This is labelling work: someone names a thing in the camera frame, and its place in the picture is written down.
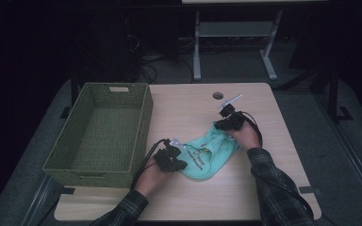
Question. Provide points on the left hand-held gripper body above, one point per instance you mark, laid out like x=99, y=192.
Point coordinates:
x=165, y=158

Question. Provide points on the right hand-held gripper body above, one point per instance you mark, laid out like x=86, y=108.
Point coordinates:
x=234, y=121

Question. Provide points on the mint green baby garment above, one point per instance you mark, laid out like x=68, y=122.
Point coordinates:
x=207, y=157

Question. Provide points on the green woven basket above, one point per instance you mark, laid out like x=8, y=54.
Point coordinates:
x=106, y=132

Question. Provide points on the person's right hand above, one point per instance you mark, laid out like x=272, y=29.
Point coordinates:
x=248, y=138

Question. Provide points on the person's left hand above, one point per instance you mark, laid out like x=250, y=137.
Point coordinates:
x=149, y=182

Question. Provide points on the black tape strip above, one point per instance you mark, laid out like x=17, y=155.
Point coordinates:
x=66, y=190
x=311, y=190

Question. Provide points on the black metal stand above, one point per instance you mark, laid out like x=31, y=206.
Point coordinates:
x=73, y=91
x=334, y=94

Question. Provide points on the white metal table frame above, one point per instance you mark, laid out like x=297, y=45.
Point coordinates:
x=232, y=29

